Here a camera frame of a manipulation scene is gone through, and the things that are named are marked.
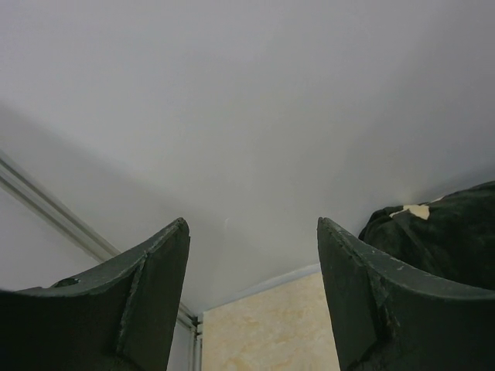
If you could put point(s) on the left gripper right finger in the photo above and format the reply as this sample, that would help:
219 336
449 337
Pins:
388 315

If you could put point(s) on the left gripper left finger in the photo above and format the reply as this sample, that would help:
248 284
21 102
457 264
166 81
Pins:
119 315

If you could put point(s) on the black floral pillow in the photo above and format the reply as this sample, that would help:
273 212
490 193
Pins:
451 237

